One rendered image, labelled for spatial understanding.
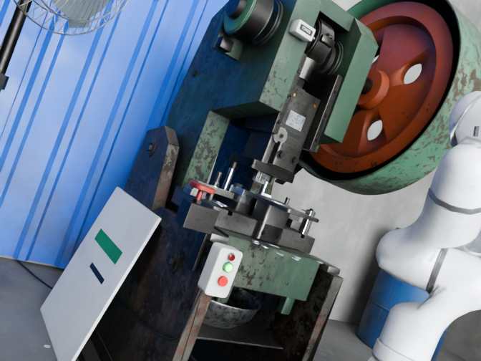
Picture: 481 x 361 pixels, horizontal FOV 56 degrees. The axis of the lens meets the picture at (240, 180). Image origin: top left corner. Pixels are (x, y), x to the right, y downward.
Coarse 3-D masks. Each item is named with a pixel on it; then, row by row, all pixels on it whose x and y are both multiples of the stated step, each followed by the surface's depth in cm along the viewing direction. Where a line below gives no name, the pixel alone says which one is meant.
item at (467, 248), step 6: (480, 228) 136; (480, 234) 139; (474, 240) 141; (480, 240) 140; (462, 246) 143; (468, 246) 143; (474, 246) 143; (480, 246) 142; (468, 252) 144; (474, 252) 144; (480, 252) 144; (480, 258) 145
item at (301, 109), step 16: (304, 96) 157; (288, 112) 155; (304, 112) 159; (288, 128) 157; (304, 128) 160; (256, 144) 159; (272, 144) 155; (288, 144) 158; (272, 160) 153; (288, 160) 156
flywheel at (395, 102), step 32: (384, 32) 188; (416, 32) 174; (448, 32) 158; (384, 64) 183; (448, 64) 154; (384, 96) 177; (416, 96) 165; (352, 128) 186; (384, 128) 173; (416, 128) 157; (320, 160) 191; (352, 160) 176; (384, 160) 164
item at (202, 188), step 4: (192, 180) 128; (192, 184) 127; (196, 184) 125; (200, 184) 124; (204, 184) 130; (200, 188) 124; (204, 188) 124; (208, 188) 125; (212, 188) 126; (200, 192) 127; (208, 192) 125; (212, 192) 126; (196, 196) 127; (200, 196) 127
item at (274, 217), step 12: (264, 204) 149; (276, 204) 141; (252, 216) 153; (264, 216) 148; (276, 216) 150; (288, 216) 153; (300, 216) 139; (312, 216) 146; (264, 228) 148; (276, 228) 151; (264, 240) 149; (276, 240) 152
